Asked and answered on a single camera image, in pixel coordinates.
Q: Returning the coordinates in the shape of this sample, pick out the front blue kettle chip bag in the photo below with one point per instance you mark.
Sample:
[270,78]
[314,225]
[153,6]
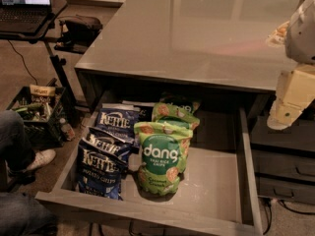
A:
[98,173]

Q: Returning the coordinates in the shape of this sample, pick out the small bottle beside crate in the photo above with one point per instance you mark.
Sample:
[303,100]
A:
[67,129]

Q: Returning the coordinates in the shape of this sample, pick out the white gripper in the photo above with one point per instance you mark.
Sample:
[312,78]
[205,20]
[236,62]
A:
[301,33]

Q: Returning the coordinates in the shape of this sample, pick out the green dang chip bag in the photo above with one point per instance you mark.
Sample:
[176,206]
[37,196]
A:
[189,104]
[164,151]
[174,115]

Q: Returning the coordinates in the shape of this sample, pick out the person knee in jeans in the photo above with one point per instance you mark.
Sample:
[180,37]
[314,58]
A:
[22,215]

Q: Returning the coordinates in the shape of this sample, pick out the black bag on stand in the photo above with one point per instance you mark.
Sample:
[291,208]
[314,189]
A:
[77,33]

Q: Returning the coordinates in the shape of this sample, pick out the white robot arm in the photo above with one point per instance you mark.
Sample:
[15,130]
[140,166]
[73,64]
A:
[300,35]

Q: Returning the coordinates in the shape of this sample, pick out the rear blue kettle chip bag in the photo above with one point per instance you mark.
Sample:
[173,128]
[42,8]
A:
[118,119]

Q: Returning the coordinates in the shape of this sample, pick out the black plastic crate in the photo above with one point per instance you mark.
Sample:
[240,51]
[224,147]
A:
[43,132]

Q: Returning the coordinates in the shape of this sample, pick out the dark lower drawer cabinet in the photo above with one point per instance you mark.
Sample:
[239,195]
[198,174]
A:
[284,161]

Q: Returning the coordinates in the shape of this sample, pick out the brown snack bag in crate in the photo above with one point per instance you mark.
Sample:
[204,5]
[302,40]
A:
[41,94]

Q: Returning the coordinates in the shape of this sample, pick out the black laptop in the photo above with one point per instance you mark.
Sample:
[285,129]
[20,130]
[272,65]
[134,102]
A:
[23,16]

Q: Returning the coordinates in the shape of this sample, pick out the white sneaker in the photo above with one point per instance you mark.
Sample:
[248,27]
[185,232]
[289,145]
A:
[42,158]

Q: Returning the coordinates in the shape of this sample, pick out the person leg in jeans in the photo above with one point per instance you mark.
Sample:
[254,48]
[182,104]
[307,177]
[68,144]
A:
[15,147]

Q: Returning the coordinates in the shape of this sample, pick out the open grey top drawer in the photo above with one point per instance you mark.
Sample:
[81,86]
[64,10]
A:
[217,193]

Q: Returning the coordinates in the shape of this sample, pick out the blue kettle chip bag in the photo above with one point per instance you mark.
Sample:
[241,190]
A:
[109,143]
[118,119]
[98,173]

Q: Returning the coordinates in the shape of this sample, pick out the middle blue kettle chip bag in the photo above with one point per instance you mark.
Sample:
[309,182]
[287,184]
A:
[109,143]

